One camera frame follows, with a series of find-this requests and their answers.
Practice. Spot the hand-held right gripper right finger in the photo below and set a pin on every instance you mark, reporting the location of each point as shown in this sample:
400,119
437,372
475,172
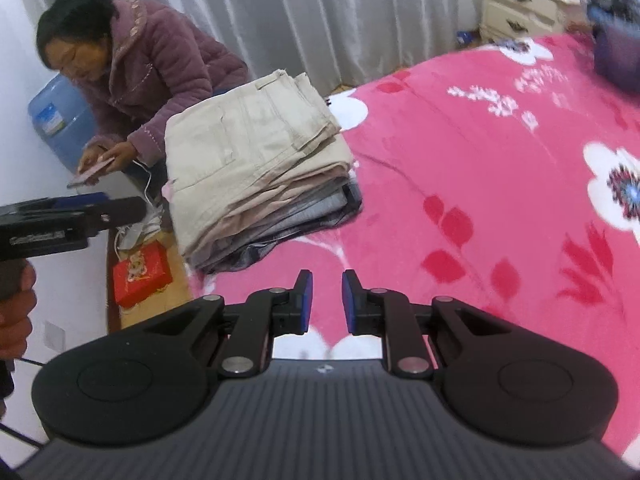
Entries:
348,305

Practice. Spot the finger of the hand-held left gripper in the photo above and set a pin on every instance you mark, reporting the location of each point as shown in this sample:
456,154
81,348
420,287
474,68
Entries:
80,198
120,210

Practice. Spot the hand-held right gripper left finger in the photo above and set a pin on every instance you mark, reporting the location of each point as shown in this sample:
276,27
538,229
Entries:
307,305

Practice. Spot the beige pants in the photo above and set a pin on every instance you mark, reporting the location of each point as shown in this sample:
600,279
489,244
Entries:
240,135

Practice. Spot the person's left hand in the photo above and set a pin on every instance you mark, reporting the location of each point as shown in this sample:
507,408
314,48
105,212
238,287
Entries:
17,325

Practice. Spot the pink phone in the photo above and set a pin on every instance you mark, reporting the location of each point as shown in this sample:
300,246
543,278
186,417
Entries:
92,172

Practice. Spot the red gift box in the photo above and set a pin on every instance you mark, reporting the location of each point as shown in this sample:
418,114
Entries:
142,272

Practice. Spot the blue water jug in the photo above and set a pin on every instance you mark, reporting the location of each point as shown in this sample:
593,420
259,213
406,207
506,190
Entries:
57,120

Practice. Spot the pinkish beige garment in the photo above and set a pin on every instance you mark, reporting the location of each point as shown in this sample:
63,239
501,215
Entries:
260,215

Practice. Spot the dark grey garment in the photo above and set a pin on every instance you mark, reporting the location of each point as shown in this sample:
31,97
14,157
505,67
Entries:
350,200

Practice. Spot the pink floral blanket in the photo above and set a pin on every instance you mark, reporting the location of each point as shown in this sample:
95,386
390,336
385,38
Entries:
450,185

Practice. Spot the grey curtain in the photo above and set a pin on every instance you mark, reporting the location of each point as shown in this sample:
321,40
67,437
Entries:
300,10

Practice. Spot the small blue bottle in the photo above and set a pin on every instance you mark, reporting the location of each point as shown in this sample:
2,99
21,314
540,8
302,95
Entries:
465,37

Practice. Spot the cream nightstand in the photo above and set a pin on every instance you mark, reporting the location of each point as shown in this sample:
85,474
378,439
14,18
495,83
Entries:
520,10

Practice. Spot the blue jeans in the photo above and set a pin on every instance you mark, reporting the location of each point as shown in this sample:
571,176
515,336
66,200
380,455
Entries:
617,60

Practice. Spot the white wall socket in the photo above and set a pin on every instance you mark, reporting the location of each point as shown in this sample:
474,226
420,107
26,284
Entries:
56,334

